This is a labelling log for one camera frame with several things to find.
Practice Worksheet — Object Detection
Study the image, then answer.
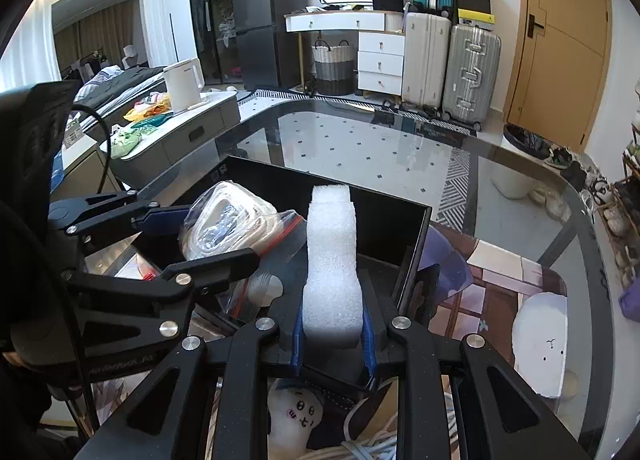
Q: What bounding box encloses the group of assorted shoes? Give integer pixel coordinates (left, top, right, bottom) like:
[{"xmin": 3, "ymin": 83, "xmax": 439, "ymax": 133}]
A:
[{"xmin": 530, "ymin": 140, "xmax": 640, "ymax": 291}]

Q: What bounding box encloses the white plastic packet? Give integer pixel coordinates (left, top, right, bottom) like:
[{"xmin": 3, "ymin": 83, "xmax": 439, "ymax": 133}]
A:
[{"xmin": 512, "ymin": 291, "xmax": 569, "ymax": 399}]

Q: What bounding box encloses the white cable bundle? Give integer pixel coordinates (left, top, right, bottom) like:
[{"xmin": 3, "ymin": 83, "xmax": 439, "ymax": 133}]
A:
[{"xmin": 300, "ymin": 432, "xmax": 401, "ymax": 460}]

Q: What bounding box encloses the yellow snack packet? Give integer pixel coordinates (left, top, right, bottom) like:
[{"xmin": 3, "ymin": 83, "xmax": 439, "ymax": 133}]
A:
[{"xmin": 123, "ymin": 104, "xmax": 167, "ymax": 122}]

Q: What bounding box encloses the white vanity desk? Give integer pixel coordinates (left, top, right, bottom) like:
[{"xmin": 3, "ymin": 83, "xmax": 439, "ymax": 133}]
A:
[{"xmin": 284, "ymin": 9, "xmax": 407, "ymax": 97}]

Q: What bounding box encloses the wooden shoe rack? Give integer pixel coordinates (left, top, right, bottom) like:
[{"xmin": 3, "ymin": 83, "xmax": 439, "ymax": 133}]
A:
[{"xmin": 592, "ymin": 110, "xmax": 640, "ymax": 293}]

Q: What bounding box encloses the silver suitcase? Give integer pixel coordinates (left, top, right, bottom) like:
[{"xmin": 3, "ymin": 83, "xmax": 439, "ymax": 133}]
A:
[{"xmin": 441, "ymin": 23, "xmax": 503, "ymax": 132}]

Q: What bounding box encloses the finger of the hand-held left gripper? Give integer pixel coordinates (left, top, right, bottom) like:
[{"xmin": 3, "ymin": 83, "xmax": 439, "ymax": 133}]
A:
[
  {"xmin": 62, "ymin": 247, "xmax": 261, "ymax": 341},
  {"xmin": 48, "ymin": 191, "xmax": 191, "ymax": 247}
]

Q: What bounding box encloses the teal packet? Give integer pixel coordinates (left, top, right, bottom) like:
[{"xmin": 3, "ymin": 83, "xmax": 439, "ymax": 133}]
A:
[{"xmin": 131, "ymin": 112, "xmax": 174, "ymax": 134}]

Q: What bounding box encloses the white sock doll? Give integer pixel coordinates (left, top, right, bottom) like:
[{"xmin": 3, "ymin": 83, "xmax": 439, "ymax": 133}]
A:
[{"xmin": 266, "ymin": 384, "xmax": 324, "ymax": 460}]

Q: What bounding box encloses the printed table mat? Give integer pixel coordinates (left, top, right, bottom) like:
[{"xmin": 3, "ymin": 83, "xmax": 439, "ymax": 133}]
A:
[{"xmin": 422, "ymin": 225, "xmax": 572, "ymax": 460}]

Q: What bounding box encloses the white suitcase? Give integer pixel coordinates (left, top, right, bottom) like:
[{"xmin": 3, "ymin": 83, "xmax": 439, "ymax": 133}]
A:
[{"xmin": 401, "ymin": 12, "xmax": 453, "ymax": 114}]

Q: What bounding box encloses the grey white laundry basket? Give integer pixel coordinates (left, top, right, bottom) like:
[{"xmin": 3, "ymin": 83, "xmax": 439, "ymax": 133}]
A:
[{"xmin": 311, "ymin": 39, "xmax": 357, "ymax": 97}]

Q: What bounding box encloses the person's left forearm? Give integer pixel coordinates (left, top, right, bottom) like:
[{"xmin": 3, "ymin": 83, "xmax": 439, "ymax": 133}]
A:
[{"xmin": 0, "ymin": 360, "xmax": 83, "ymax": 460}]

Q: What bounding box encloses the green packet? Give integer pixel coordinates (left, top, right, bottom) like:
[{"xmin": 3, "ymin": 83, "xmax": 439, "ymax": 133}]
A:
[{"xmin": 109, "ymin": 126, "xmax": 139, "ymax": 159}]

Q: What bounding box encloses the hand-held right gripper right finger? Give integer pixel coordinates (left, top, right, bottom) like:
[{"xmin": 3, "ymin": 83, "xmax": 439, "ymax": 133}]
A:
[{"xmin": 359, "ymin": 272, "xmax": 592, "ymax": 460}]

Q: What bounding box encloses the white electric kettle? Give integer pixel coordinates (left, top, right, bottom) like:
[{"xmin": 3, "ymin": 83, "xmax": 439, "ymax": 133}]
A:
[{"xmin": 162, "ymin": 58, "xmax": 206, "ymax": 112}]

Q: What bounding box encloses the black white patterned rug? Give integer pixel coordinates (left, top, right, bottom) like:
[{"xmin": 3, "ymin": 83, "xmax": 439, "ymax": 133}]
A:
[{"xmin": 239, "ymin": 87, "xmax": 478, "ymax": 232}]

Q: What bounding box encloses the grey side table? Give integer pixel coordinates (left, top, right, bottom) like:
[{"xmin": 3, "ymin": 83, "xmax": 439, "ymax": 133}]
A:
[{"xmin": 106, "ymin": 89, "xmax": 242, "ymax": 187}]

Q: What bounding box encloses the yellow black shoe box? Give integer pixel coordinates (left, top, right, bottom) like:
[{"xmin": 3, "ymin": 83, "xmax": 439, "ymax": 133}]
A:
[{"xmin": 458, "ymin": 8, "xmax": 496, "ymax": 27}]

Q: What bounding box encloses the white foam block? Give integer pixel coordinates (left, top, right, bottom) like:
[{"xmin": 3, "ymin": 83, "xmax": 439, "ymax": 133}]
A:
[{"xmin": 302, "ymin": 183, "xmax": 365, "ymax": 348}]

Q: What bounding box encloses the clear bag of white rope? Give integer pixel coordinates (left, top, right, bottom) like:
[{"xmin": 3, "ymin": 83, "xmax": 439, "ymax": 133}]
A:
[{"xmin": 178, "ymin": 181, "xmax": 306, "ymax": 326}]

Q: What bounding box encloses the white trash bin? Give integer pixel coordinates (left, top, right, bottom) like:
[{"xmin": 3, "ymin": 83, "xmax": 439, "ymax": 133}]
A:
[{"xmin": 491, "ymin": 123, "xmax": 552, "ymax": 200}]

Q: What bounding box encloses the glass door wardrobe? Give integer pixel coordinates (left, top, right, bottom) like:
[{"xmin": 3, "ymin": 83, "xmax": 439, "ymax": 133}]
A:
[{"xmin": 187, "ymin": 0, "xmax": 234, "ymax": 87}]

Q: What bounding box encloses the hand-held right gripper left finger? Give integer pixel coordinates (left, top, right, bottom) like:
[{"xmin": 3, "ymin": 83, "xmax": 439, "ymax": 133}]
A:
[{"xmin": 75, "ymin": 285, "xmax": 307, "ymax": 460}]

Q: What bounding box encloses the black storage box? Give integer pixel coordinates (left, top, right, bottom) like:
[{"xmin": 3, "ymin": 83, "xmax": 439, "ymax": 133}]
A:
[{"xmin": 215, "ymin": 155, "xmax": 433, "ymax": 393}]

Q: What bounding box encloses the wooden door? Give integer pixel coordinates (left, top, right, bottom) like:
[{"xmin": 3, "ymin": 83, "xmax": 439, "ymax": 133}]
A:
[{"xmin": 504, "ymin": 0, "xmax": 614, "ymax": 154}]

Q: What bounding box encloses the bed with dark bedding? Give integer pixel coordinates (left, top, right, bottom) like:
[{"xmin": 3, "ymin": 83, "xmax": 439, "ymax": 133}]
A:
[{"xmin": 59, "ymin": 65, "xmax": 167, "ymax": 117}]

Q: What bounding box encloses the black refrigerator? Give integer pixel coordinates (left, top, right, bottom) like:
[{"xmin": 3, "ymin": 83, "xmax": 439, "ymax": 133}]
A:
[{"xmin": 230, "ymin": 0, "xmax": 309, "ymax": 92}]

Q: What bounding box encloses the brown curtain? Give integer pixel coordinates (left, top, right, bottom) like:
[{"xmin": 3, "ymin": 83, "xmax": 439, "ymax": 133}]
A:
[{"xmin": 52, "ymin": 7, "xmax": 137, "ymax": 77}]

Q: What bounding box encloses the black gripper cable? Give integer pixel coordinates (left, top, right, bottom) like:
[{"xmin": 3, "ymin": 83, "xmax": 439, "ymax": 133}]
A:
[{"xmin": 74, "ymin": 104, "xmax": 112, "ymax": 197}]

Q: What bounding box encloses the purple bag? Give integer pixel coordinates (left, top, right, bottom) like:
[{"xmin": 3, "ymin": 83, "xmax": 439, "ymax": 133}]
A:
[{"xmin": 618, "ymin": 277, "xmax": 640, "ymax": 324}]

